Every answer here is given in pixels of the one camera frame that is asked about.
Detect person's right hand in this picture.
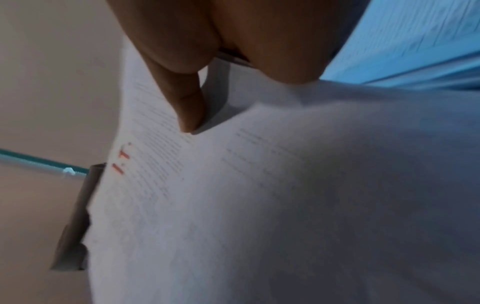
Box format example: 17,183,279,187
106,0,372,133

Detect stack of papers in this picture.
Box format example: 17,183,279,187
320,0,480,79

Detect clear teal plastic strip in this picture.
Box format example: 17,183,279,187
0,148,91,179

